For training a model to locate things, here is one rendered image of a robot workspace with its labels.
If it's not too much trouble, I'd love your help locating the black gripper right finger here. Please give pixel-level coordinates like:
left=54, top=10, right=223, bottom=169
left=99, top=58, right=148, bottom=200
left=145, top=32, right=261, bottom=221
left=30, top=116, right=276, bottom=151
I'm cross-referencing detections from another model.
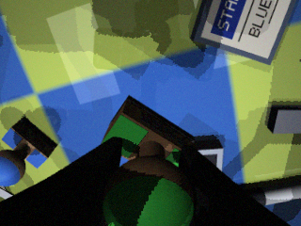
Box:
left=178, top=144, right=291, bottom=226

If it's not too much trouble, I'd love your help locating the rubber stamp with blue-topped handle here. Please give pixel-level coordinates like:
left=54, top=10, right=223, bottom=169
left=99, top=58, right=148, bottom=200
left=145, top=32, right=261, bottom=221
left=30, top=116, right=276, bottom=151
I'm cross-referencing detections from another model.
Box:
left=0, top=117, right=57, bottom=186

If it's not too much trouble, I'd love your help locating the white rectangular card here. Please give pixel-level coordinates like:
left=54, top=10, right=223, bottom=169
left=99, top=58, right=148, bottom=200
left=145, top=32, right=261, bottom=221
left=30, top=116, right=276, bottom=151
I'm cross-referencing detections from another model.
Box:
left=0, top=186, right=12, bottom=200

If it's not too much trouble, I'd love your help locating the dark grey flat bar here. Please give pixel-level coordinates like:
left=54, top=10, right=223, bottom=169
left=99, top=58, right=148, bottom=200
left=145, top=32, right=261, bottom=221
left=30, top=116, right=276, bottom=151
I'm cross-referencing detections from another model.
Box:
left=267, top=105, right=301, bottom=133

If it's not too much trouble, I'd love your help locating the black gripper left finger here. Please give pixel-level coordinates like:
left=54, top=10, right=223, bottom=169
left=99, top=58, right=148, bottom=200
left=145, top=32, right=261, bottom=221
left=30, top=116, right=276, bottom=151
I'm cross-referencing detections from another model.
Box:
left=0, top=137, right=123, bottom=226

